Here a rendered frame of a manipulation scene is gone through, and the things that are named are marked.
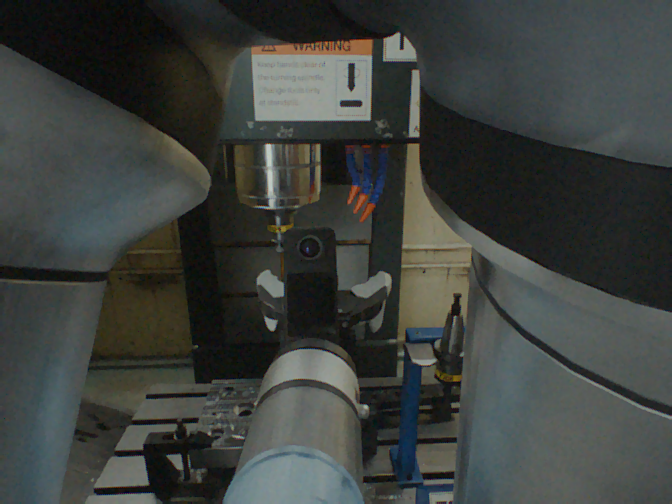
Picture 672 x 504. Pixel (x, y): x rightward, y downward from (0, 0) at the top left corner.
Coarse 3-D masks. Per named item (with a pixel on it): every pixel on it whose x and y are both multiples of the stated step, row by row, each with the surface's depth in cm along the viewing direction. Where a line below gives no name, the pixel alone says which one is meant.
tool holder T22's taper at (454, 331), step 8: (448, 312) 76; (448, 320) 76; (456, 320) 75; (448, 328) 76; (456, 328) 75; (448, 336) 76; (456, 336) 75; (464, 336) 77; (440, 344) 78; (448, 344) 76; (456, 344) 76; (448, 352) 76; (456, 352) 76
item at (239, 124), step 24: (240, 72) 57; (384, 72) 58; (408, 72) 58; (240, 96) 58; (384, 96) 59; (408, 96) 59; (240, 120) 59; (264, 120) 59; (288, 120) 59; (312, 120) 59; (336, 120) 59; (360, 120) 60; (384, 120) 60; (408, 120) 60; (240, 144) 60; (264, 144) 61; (288, 144) 61
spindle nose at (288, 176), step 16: (304, 144) 74; (320, 144) 79; (240, 160) 75; (256, 160) 73; (272, 160) 73; (288, 160) 73; (304, 160) 75; (320, 160) 80; (240, 176) 77; (256, 176) 74; (272, 176) 74; (288, 176) 74; (304, 176) 76; (320, 176) 80; (240, 192) 78; (256, 192) 75; (272, 192) 75; (288, 192) 75; (304, 192) 77; (320, 192) 83; (272, 208) 76
